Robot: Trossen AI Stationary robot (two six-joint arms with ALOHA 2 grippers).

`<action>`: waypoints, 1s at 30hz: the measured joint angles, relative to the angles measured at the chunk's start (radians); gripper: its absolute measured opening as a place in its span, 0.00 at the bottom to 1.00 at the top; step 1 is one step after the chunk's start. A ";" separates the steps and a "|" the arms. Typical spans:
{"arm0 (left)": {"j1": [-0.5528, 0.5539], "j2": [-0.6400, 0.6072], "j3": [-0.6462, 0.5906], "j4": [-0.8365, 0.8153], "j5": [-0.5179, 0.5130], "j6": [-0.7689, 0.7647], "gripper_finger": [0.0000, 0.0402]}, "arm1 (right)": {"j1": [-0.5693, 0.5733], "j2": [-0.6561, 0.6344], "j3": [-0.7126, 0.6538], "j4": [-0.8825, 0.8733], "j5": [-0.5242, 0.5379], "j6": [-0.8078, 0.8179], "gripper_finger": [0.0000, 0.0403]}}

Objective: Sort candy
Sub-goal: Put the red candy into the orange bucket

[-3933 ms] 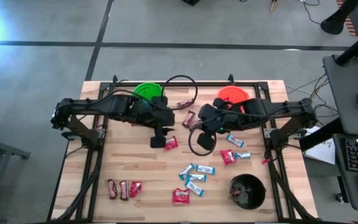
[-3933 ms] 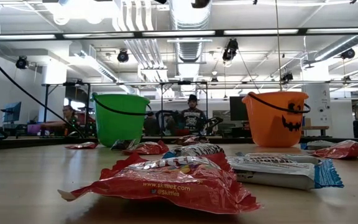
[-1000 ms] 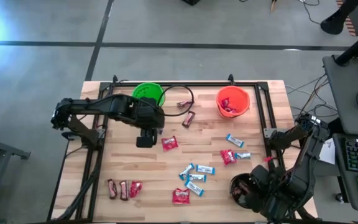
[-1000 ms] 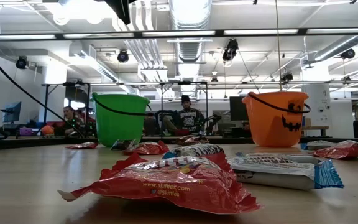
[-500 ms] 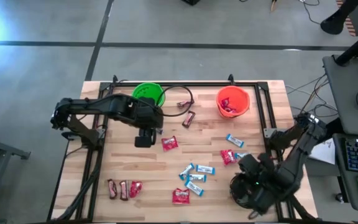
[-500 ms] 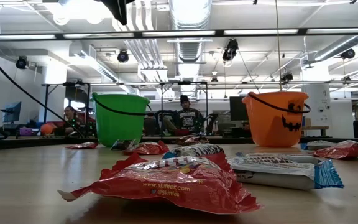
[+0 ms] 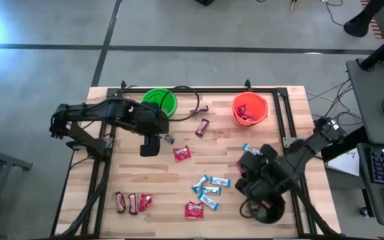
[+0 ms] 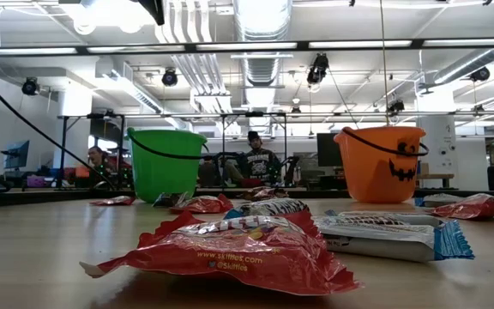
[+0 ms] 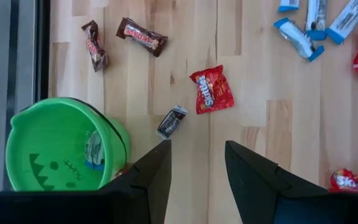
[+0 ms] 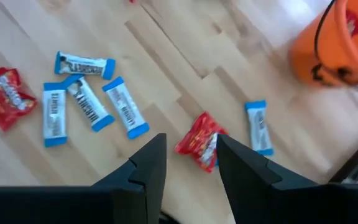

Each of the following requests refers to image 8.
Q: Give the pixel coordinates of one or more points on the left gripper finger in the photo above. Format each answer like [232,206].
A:
[154,8]

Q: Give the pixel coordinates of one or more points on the red Skittles packet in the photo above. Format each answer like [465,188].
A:
[114,201]
[478,207]
[206,205]
[251,257]

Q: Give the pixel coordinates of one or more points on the brown PayDay candy bar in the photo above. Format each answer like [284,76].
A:
[277,194]

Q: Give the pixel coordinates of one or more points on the white blue Hershey's bar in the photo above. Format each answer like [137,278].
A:
[380,249]
[272,207]
[437,198]
[423,219]

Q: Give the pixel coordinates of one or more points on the small dark foil candy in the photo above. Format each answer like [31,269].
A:
[172,199]

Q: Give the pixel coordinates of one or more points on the white ceiling pipes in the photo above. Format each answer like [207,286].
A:
[204,73]

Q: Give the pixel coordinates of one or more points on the black overhead light bar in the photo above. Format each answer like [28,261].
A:
[303,44]

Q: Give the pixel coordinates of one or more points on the person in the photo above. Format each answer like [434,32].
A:
[259,165]
[97,156]

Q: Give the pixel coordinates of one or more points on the green plastic bucket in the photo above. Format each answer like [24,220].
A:
[165,171]

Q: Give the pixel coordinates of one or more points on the lit computer monitor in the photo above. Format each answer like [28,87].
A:
[17,154]

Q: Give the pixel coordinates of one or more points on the dark computer monitor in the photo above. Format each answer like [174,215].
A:
[326,150]

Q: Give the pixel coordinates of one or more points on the orange jack-o'-lantern bucket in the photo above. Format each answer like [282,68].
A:
[367,171]

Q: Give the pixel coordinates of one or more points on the wooden bench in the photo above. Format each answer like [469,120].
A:
[435,176]

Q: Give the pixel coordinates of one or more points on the black ceiling-hung camera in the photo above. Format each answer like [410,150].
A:
[396,106]
[317,70]
[170,77]
[295,111]
[30,86]
[480,74]

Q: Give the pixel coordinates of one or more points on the white rectangular air duct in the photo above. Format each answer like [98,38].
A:
[144,101]

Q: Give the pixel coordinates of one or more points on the silver ventilation duct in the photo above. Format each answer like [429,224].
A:
[465,68]
[264,70]

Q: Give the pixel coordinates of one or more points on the black background rig frame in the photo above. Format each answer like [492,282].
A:
[63,150]

